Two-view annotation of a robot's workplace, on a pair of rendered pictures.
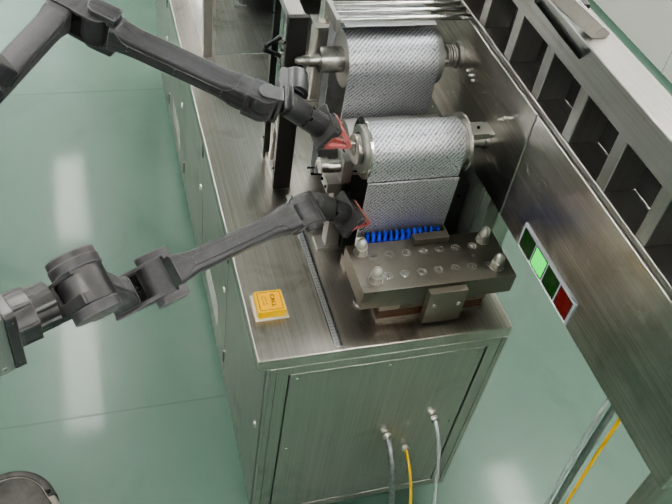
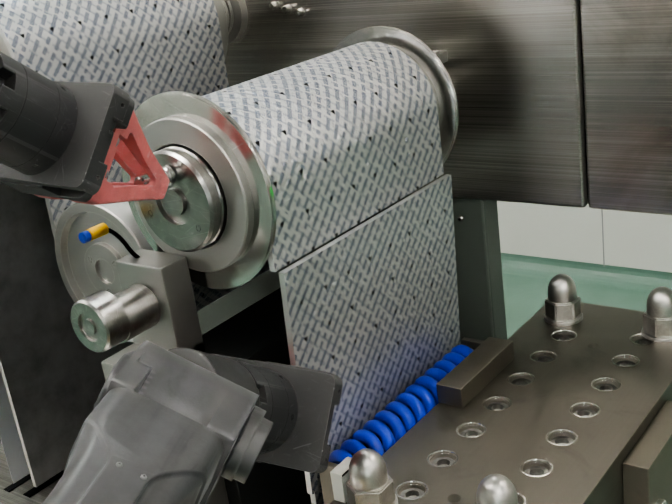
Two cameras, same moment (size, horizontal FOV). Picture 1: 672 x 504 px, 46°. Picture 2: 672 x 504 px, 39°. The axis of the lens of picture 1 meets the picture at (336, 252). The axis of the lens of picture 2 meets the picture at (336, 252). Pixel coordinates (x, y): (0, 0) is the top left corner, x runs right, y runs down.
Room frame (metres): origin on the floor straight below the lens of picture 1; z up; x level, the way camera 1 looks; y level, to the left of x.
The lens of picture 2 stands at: (0.88, 0.22, 1.43)
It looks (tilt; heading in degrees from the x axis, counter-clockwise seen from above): 20 degrees down; 331
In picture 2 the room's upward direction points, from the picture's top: 8 degrees counter-clockwise
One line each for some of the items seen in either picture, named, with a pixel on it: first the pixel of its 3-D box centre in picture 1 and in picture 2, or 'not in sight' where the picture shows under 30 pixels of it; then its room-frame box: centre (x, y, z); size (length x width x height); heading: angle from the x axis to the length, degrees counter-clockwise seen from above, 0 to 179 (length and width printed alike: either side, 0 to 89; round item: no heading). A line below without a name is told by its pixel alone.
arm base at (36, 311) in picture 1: (25, 314); not in sight; (0.70, 0.43, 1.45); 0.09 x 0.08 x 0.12; 48
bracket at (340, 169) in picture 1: (331, 202); (171, 448); (1.53, 0.03, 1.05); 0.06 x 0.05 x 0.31; 113
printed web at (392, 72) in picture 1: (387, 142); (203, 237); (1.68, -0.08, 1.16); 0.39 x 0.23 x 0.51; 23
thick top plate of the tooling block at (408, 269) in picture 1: (428, 268); (542, 438); (1.40, -0.23, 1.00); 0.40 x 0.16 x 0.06; 113
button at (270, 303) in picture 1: (269, 303); not in sight; (1.27, 0.14, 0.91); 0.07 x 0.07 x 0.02; 23
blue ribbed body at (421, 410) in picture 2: (403, 235); (412, 409); (1.48, -0.16, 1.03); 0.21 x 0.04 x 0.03; 113
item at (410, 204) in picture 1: (406, 208); (383, 323); (1.50, -0.15, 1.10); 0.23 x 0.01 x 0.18; 113
